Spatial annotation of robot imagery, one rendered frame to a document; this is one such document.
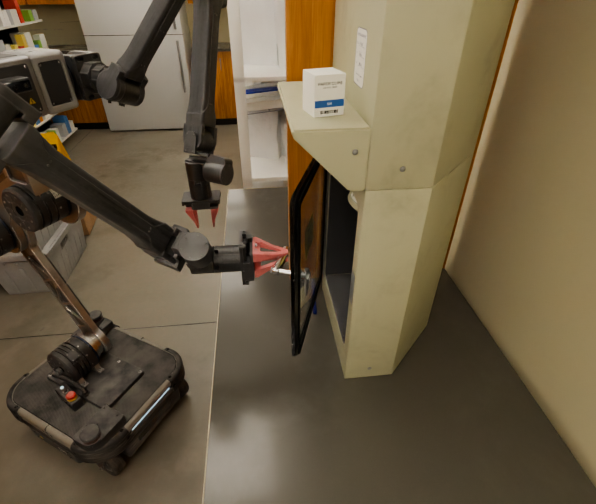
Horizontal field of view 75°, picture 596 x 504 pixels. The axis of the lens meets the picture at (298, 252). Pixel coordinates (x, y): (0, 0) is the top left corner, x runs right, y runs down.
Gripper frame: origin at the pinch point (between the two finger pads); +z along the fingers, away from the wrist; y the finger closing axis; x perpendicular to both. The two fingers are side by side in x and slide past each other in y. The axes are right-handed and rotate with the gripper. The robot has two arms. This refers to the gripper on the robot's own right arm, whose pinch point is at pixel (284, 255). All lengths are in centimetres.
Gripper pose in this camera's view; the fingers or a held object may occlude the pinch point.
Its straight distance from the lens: 82.7
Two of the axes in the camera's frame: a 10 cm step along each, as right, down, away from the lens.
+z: 10.0, -0.6, 0.8
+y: 0.0, -8.2, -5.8
